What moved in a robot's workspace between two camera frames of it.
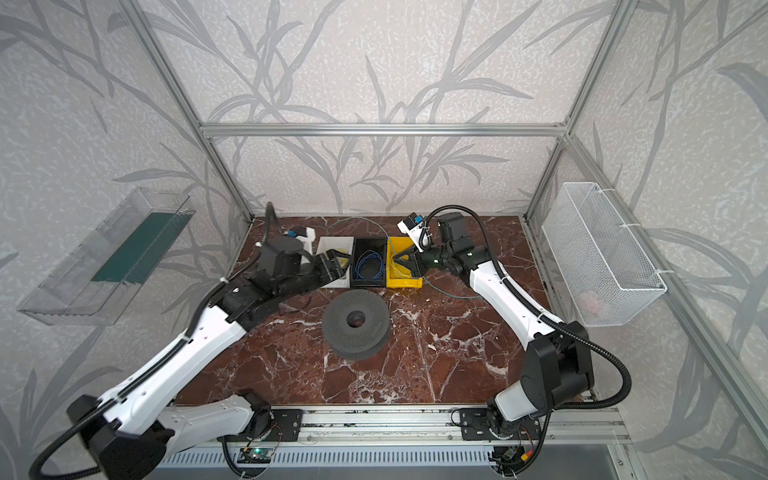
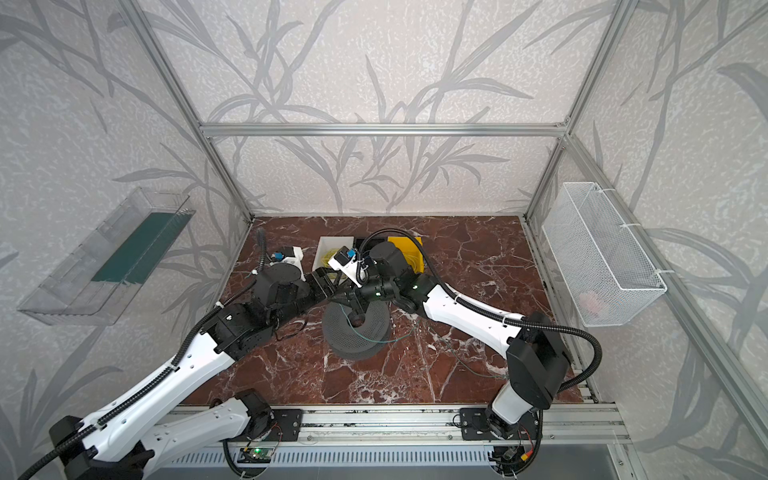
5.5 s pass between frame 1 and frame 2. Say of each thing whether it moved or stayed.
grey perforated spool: stayed
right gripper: moved
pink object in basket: stayed
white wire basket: stayed
